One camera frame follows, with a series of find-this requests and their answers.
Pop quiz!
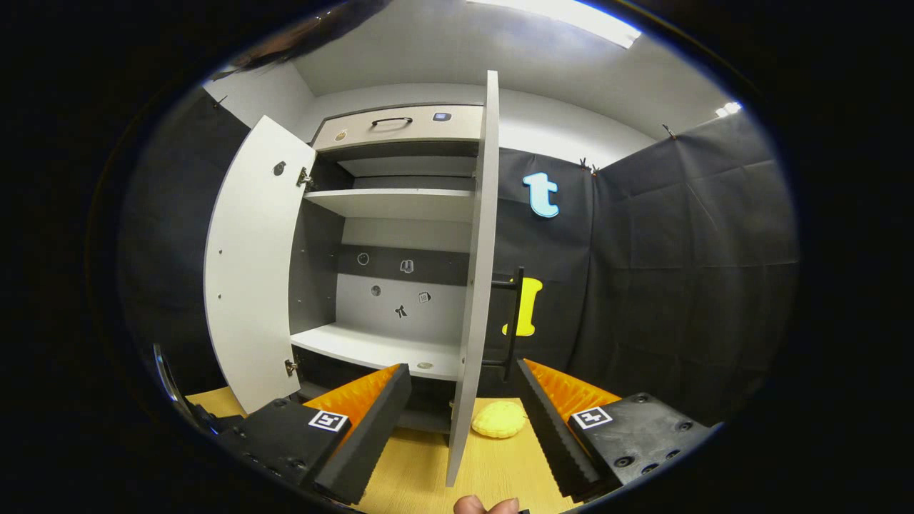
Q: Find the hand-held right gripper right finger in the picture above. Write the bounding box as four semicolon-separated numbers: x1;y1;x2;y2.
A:
516;358;717;503

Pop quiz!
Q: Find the white cabinet door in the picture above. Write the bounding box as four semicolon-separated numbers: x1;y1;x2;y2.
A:
204;116;317;415
446;70;526;488

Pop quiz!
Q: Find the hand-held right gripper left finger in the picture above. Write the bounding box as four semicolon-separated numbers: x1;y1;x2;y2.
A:
214;364;413;505

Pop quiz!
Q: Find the black backdrop cloth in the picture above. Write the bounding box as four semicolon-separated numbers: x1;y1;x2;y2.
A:
118;89;799;429

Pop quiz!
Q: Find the long ceiling light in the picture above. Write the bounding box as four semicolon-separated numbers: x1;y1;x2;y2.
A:
468;0;642;49

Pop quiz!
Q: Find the yellow textured toy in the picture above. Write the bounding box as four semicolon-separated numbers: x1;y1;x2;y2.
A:
471;400;528;438

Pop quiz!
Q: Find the grey white cabinet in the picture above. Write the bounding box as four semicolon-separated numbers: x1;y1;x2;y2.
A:
286;104;486;435

